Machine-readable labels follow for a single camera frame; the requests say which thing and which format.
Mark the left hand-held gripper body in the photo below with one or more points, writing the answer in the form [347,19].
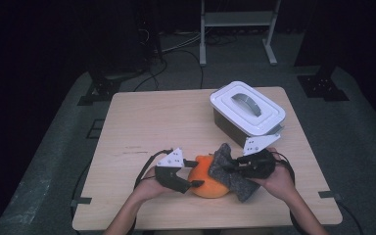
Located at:
[169,178]

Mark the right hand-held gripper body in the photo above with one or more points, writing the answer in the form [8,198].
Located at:
[258,164]

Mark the orange plush toy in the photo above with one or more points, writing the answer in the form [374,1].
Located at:
[205,187]

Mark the grey fuzzy cloth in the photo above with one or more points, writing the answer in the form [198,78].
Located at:
[244,191]

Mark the person's left hand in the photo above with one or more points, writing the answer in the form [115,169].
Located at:
[148,189]

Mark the person's right hand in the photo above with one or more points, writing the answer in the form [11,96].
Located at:
[282,184]

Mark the grey tape strip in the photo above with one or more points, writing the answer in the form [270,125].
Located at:
[329,195]
[81,201]

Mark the black tape square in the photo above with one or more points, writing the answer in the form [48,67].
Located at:
[89,129]

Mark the black flat stand base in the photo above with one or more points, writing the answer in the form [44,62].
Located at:
[323,87]

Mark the white metal stand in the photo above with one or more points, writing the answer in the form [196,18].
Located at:
[238,19]

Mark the black stand base with post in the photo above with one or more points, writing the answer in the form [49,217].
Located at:
[103,88]

